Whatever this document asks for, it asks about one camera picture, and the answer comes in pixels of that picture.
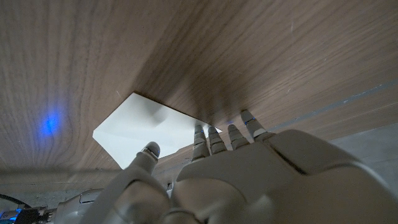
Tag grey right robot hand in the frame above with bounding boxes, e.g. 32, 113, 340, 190
46, 188, 105, 224

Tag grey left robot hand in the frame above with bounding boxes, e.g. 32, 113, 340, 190
79, 109, 398, 224

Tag cream paper envelope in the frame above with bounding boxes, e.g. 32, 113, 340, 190
92, 91, 223, 170

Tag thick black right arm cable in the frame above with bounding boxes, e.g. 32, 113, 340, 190
0, 193, 32, 208

